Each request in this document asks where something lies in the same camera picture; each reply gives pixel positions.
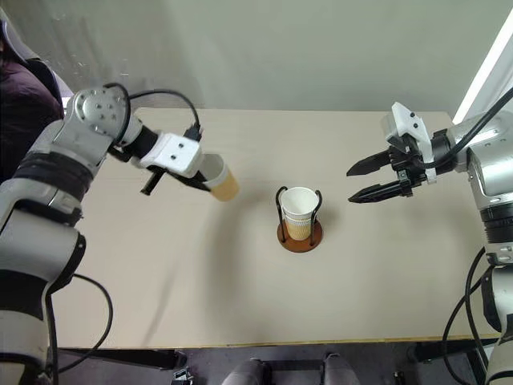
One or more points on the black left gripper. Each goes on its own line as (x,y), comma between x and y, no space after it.
(166,173)

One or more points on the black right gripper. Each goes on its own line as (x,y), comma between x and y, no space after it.
(409,164)

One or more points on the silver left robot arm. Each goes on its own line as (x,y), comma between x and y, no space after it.
(92,116)

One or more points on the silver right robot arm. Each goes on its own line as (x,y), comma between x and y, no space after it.
(493,172)

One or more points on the person in dark maroon jacket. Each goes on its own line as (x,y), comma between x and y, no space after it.
(24,112)

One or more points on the dark grey rounded shape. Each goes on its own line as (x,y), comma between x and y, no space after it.
(246,373)
(340,371)

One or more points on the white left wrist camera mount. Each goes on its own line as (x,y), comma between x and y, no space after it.
(176,152)

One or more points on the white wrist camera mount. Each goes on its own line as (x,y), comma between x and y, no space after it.
(176,152)
(405,118)

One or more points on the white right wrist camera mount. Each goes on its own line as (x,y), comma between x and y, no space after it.
(405,118)

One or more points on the white window frame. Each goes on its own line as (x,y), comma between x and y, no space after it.
(481,68)

